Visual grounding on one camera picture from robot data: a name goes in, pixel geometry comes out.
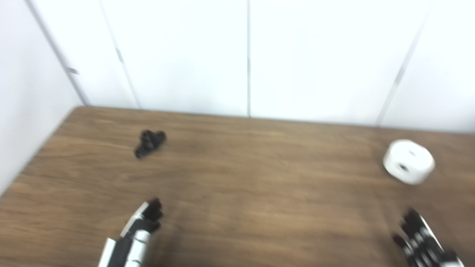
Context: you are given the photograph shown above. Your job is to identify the round white piece with holes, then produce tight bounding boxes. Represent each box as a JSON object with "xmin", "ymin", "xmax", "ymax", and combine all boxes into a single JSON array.
[{"xmin": 383, "ymin": 139, "xmax": 436, "ymax": 185}]

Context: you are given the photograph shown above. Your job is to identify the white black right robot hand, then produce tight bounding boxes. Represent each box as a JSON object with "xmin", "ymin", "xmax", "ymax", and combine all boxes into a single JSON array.
[{"xmin": 392, "ymin": 208, "xmax": 465, "ymax": 267}]

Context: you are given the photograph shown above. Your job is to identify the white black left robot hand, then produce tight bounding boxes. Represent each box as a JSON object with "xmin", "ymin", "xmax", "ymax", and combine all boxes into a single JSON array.
[{"xmin": 98, "ymin": 198, "xmax": 164, "ymax": 267}]

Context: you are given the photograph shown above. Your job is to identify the black flanged holder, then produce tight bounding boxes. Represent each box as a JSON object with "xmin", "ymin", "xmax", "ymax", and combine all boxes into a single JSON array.
[{"xmin": 133, "ymin": 129, "xmax": 167, "ymax": 159}]

